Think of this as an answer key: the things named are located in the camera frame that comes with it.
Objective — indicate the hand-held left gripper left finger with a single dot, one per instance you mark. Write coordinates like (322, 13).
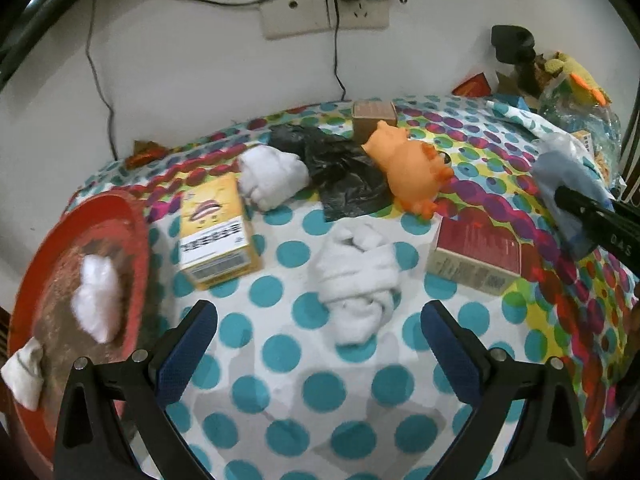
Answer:
(186, 355)

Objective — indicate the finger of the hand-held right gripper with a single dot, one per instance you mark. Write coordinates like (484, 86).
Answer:
(607, 225)

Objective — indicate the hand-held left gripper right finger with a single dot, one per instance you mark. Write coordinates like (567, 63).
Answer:
(450, 355)

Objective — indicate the grey-blue sock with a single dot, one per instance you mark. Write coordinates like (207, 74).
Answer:
(562, 170)

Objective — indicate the fluffy white sock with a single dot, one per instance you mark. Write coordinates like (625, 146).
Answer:
(97, 300)

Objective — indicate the large ribbed white sock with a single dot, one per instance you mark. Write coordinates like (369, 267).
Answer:
(360, 280)

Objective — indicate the yellow carton box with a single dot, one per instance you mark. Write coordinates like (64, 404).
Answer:
(215, 230)

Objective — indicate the round red tray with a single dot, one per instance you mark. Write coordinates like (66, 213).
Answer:
(60, 270)

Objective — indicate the small off-white sock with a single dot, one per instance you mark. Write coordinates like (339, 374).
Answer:
(24, 372)

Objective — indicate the polka dot tablecloth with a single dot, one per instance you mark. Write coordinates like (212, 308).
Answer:
(280, 310)

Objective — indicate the red carton box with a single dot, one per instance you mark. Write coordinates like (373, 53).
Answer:
(477, 247)

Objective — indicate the clear plastic bag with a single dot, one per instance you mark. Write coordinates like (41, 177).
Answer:
(570, 112)

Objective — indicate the yellow plush toy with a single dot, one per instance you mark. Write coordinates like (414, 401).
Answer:
(575, 75)

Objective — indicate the orange toy pig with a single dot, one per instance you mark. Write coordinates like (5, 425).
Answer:
(410, 170)

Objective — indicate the red packet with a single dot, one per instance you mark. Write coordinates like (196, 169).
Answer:
(472, 85)

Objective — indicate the black stand device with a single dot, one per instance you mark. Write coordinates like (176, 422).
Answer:
(512, 47)

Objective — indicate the brown snack wrapper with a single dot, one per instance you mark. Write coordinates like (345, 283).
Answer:
(145, 152)

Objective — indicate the black plastic bag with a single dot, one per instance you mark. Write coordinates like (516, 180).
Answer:
(345, 175)

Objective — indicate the small brown cardboard box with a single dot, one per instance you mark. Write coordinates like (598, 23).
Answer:
(372, 114)

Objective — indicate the beige wall socket plate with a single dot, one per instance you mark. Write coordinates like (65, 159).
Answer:
(292, 7)
(365, 15)

